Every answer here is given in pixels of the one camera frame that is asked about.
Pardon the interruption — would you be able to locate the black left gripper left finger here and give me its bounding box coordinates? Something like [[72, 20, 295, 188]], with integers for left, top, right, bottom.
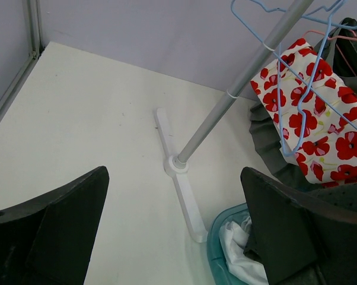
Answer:
[[0, 166, 110, 284]]

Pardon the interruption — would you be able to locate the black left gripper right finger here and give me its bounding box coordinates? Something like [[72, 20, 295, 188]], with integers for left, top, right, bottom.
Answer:
[[240, 167, 357, 284]]

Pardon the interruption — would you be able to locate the white skirt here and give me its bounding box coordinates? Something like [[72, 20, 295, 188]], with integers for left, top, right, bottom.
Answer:
[[219, 216, 268, 284]]

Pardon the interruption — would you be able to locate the dark grey dotted skirt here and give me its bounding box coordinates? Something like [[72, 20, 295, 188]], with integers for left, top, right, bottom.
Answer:
[[244, 183, 357, 263]]

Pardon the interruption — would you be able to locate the teal plastic basin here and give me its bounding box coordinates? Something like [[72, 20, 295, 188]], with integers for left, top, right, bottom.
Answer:
[[207, 204, 250, 284]]

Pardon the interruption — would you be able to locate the red poppy print skirt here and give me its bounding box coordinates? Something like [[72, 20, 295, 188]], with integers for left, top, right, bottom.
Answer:
[[250, 38, 357, 188]]

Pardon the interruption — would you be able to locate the blue wire hanger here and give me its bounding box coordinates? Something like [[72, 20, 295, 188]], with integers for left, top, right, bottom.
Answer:
[[230, 0, 318, 157], [265, 1, 357, 157]]

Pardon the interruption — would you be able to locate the pink hanger with poppy skirt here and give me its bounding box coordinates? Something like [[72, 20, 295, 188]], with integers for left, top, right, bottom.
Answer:
[[302, 28, 357, 77]]

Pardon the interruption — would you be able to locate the silver clothes rack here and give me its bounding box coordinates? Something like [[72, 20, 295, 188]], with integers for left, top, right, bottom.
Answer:
[[154, 0, 313, 243]]

